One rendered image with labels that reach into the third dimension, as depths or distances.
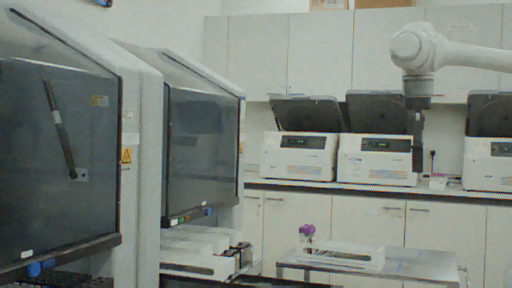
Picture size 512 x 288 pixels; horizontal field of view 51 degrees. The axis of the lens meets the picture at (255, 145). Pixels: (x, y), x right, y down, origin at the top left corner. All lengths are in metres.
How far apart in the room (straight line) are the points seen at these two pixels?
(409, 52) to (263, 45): 3.06
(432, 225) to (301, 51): 1.63
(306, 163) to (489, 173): 1.23
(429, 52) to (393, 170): 2.47
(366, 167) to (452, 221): 0.67
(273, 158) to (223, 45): 1.08
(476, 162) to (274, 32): 1.81
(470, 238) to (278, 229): 1.33
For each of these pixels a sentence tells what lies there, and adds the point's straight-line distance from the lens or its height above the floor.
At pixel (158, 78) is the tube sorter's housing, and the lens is 1.64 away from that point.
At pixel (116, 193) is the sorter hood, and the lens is 1.45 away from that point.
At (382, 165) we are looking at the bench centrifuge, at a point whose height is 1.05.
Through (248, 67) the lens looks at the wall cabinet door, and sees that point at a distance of 4.42.
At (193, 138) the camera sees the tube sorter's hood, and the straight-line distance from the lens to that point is 1.83.
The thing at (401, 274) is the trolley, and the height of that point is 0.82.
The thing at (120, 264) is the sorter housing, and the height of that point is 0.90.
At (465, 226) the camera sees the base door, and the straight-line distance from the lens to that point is 3.88.
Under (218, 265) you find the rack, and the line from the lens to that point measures 1.67.
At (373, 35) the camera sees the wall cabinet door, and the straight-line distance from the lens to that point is 4.22.
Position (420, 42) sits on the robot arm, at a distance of 1.41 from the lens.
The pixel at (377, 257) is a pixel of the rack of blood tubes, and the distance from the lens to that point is 1.87.
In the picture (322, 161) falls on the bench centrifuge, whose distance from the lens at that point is 3.92.
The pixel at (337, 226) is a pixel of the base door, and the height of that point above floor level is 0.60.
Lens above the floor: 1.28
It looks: 2 degrees down
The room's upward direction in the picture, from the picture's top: 2 degrees clockwise
